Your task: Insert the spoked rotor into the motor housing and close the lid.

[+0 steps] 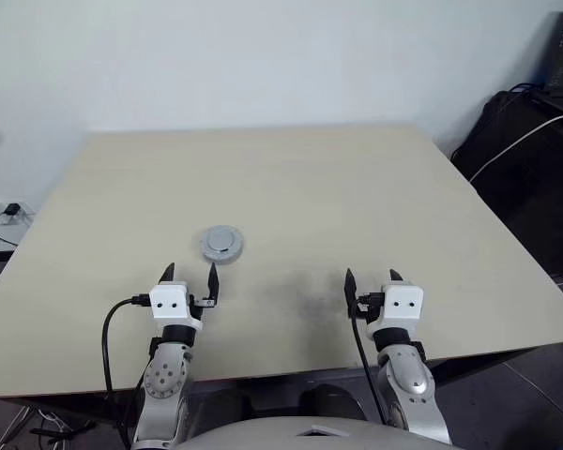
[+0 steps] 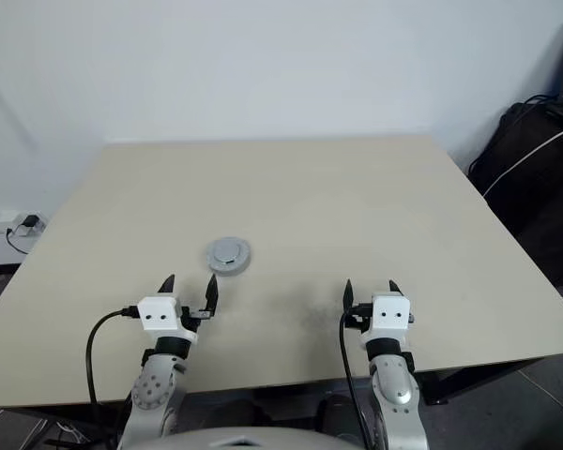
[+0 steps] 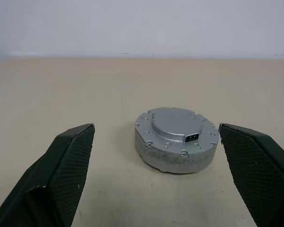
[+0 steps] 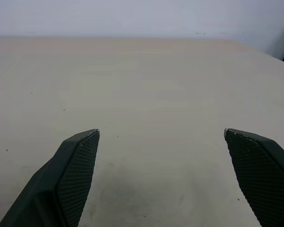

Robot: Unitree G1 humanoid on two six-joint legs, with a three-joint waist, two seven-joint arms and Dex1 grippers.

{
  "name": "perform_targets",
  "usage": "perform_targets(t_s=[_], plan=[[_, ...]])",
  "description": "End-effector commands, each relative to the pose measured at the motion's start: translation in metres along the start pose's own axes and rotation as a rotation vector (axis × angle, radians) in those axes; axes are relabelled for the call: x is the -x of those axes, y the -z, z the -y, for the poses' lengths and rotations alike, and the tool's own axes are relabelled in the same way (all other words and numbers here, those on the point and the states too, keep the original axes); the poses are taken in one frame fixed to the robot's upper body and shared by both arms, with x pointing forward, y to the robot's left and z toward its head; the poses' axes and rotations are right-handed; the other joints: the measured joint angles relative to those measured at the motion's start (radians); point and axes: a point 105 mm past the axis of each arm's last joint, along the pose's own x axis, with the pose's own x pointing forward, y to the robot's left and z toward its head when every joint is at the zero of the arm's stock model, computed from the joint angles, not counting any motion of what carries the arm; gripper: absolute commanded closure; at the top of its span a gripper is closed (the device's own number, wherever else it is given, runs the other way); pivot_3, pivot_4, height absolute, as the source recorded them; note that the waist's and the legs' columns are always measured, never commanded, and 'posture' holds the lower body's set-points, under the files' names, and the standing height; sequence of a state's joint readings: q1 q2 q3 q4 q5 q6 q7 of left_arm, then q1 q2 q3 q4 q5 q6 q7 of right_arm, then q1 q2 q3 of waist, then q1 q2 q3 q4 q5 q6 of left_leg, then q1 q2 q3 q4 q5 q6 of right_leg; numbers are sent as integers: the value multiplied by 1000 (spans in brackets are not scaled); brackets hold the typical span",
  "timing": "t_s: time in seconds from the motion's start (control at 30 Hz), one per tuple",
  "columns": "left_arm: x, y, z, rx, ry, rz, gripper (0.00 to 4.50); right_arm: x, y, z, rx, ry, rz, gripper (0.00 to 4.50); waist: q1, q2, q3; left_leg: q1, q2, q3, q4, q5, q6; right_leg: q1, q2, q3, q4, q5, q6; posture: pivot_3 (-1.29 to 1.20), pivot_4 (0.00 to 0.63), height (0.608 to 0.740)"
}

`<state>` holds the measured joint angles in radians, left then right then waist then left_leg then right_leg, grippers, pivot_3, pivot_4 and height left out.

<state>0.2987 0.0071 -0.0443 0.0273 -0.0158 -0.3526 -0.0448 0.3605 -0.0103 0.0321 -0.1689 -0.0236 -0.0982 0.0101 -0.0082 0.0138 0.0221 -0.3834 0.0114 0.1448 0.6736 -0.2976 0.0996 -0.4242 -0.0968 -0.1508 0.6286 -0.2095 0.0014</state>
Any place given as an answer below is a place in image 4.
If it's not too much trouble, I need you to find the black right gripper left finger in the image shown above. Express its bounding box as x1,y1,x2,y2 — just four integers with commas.
0,129,101,227

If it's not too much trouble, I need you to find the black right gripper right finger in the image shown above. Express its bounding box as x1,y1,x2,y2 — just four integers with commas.
223,128,284,227

